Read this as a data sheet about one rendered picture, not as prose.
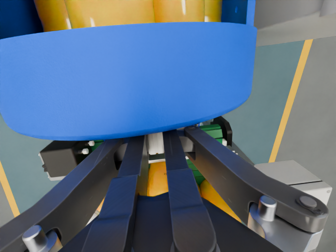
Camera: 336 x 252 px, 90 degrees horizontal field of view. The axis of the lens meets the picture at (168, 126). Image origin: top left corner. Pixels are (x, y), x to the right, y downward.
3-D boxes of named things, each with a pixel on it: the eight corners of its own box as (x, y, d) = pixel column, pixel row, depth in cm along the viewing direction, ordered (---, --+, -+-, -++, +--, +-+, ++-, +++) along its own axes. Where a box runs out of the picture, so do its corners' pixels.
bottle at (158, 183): (171, 169, 52) (180, 224, 34) (148, 166, 51) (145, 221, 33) (176, 149, 49) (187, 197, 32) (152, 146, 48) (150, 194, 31)
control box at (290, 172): (293, 159, 41) (335, 188, 32) (280, 217, 49) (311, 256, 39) (253, 163, 41) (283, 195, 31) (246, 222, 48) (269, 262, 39)
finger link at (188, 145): (163, 139, 13) (200, 135, 13) (160, 119, 18) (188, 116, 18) (165, 156, 14) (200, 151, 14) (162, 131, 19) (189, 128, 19)
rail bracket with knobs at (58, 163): (96, 129, 45) (80, 147, 36) (102, 152, 48) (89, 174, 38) (58, 133, 45) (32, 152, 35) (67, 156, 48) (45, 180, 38)
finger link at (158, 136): (153, 124, 15) (161, 123, 15) (153, 104, 21) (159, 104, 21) (157, 154, 16) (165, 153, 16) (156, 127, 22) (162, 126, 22)
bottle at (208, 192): (212, 197, 57) (238, 256, 40) (195, 189, 55) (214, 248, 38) (225, 182, 55) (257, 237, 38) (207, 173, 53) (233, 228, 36)
